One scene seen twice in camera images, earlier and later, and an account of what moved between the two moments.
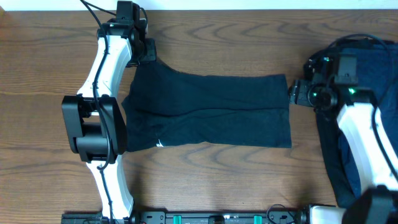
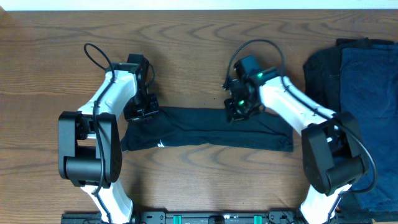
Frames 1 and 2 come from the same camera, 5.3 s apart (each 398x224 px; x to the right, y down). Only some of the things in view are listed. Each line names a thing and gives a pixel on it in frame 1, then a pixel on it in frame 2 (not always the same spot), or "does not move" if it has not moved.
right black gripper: [298, 95] -> [232, 116]
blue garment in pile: [377, 76] does not move
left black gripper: [137, 61] -> [154, 109]
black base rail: [187, 218] does not move
